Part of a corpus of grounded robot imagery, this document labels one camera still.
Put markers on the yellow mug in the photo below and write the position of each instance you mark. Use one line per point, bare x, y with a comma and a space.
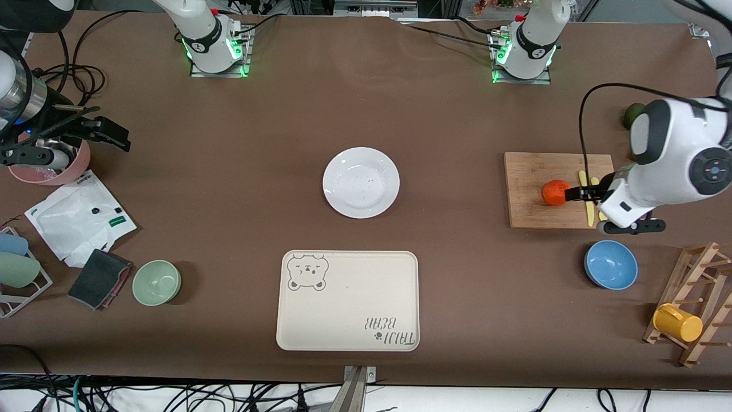
677, 323

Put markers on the metal table corner bracket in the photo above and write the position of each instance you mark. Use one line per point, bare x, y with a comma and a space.
699, 28

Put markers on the wooden mug rack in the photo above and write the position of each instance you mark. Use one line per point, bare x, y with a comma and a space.
700, 269

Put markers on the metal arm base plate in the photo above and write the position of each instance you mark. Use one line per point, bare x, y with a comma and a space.
220, 74
523, 82

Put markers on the pink bowl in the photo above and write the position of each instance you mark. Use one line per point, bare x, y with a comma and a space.
46, 177

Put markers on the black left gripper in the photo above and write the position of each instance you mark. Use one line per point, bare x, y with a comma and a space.
581, 194

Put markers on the light blue cup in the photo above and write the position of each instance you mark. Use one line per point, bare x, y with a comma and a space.
11, 244

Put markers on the yellow plastic fork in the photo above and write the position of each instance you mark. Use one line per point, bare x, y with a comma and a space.
594, 181

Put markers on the orange mandarin fruit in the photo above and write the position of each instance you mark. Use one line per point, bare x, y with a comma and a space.
553, 193

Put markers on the dark green avocado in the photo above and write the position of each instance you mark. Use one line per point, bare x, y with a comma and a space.
631, 116

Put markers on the sage green cup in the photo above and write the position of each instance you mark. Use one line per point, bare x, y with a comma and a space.
17, 270

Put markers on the pale green bowl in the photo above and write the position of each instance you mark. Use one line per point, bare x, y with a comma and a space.
156, 282

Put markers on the white plastic bag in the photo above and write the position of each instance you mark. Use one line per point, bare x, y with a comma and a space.
74, 220

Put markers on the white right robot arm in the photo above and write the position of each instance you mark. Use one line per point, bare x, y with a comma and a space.
209, 43

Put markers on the aluminium frame structure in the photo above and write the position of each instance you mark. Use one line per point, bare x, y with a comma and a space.
372, 8

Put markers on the white round plate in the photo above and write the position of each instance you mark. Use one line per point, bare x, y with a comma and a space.
360, 183

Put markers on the metal table clamp bracket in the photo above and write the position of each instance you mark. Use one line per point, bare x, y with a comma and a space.
357, 395

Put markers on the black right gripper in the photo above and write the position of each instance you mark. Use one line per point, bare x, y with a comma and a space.
56, 125

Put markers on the wooden cutting board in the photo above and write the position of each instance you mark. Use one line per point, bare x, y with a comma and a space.
532, 171

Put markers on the blue bowl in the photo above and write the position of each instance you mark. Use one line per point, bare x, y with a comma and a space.
611, 265

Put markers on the dark grey folded cloth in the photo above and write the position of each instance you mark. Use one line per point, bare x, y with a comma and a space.
97, 277

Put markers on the yellow plastic knife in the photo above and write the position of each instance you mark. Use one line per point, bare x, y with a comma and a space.
590, 217

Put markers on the beige bear print tray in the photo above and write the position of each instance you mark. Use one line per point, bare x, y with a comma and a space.
349, 303

